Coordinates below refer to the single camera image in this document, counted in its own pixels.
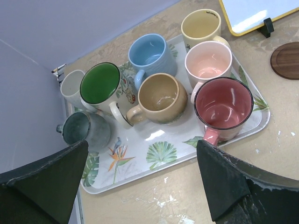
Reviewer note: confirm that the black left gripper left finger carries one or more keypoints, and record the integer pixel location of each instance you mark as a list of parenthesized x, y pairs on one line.
[(44, 191)]

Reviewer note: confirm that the yellow-framed whiteboard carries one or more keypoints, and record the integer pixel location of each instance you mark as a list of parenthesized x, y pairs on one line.
[(244, 16)]

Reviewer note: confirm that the pink mug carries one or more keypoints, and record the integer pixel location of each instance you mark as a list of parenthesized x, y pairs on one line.
[(206, 61)]

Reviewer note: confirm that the pale yellow mug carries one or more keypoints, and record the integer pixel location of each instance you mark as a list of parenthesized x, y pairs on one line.
[(200, 26)]

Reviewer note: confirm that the dark walnut coaster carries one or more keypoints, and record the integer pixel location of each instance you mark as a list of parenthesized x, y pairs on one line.
[(285, 61)]

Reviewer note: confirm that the light blue mug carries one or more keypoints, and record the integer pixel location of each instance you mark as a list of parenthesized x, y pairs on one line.
[(150, 54)]

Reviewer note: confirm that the tan stoneware mug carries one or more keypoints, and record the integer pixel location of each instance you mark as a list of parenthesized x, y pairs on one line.
[(162, 99)]

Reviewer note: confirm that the white mug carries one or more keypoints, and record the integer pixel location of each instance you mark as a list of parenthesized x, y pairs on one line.
[(70, 89)]

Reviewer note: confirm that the grey stoneware cup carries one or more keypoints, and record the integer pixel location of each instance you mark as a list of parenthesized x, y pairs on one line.
[(86, 126)]

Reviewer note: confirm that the red floral mug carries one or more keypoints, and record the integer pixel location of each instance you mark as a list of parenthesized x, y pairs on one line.
[(223, 105)]

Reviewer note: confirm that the floral serving tray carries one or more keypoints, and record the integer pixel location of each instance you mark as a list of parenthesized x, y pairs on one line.
[(148, 147)]

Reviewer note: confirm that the green interior mug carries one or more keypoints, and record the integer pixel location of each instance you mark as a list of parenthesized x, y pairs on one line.
[(104, 88)]

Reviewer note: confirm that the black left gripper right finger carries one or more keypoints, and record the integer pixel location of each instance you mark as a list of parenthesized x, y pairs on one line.
[(240, 193)]

